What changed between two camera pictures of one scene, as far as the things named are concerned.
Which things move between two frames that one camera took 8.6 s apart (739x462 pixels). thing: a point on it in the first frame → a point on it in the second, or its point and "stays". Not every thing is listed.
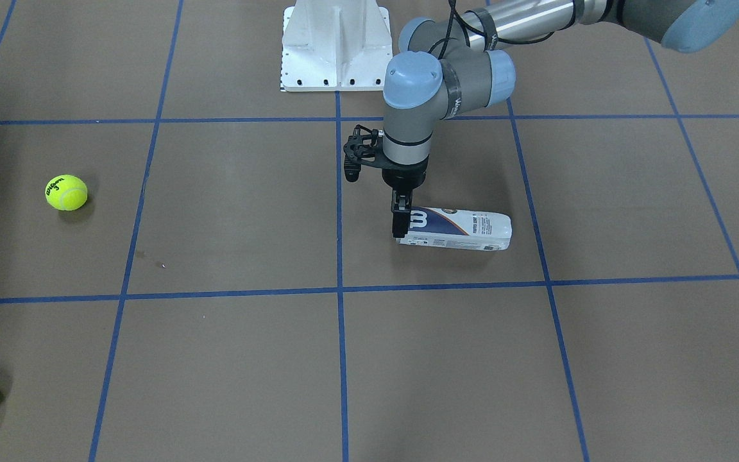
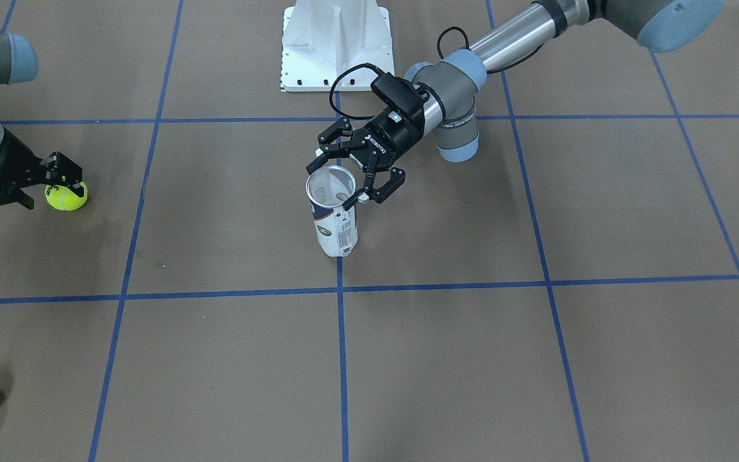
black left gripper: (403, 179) → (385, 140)
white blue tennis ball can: (460, 229) → (328, 187)
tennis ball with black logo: (66, 192) stays
